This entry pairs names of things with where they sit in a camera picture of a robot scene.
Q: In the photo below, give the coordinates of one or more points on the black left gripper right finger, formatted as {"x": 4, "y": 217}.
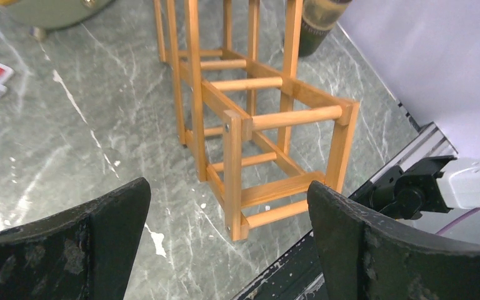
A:
{"x": 367, "y": 255}

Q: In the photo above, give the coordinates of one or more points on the green silver-capped wine bottle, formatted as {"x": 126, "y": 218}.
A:
{"x": 318, "y": 18}

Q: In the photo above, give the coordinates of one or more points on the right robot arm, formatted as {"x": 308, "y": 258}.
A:
{"x": 437, "y": 184}

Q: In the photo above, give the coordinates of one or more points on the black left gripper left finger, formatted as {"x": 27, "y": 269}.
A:
{"x": 84, "y": 252}

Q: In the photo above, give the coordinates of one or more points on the wooden wine rack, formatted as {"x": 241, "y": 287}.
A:
{"x": 236, "y": 114}

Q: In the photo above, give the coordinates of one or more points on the round three-drawer storage box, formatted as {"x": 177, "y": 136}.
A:
{"x": 43, "y": 16}

